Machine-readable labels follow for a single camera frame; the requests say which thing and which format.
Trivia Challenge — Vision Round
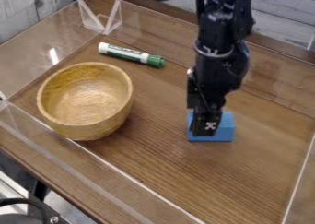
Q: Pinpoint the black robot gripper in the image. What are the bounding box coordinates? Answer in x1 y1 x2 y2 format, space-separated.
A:
187 41 250 136

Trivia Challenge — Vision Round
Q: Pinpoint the blue rectangular block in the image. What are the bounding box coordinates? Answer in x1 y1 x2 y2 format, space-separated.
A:
187 112 237 142

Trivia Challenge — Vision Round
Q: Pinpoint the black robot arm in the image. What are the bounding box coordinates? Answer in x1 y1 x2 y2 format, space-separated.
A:
187 0 255 136

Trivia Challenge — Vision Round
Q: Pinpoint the brown wooden bowl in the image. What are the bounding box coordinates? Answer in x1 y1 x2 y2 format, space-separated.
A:
36 62 134 141

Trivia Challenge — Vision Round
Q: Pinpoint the green and white marker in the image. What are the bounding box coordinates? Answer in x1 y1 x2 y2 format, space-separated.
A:
99 42 166 68

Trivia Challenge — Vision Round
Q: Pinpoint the black table leg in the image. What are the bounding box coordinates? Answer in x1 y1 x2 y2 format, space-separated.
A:
34 181 48 201

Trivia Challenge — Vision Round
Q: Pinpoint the clear acrylic corner bracket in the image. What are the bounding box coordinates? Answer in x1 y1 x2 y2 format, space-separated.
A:
78 0 122 36

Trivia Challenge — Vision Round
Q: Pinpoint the black cable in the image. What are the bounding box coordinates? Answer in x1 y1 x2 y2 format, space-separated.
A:
0 196 43 224

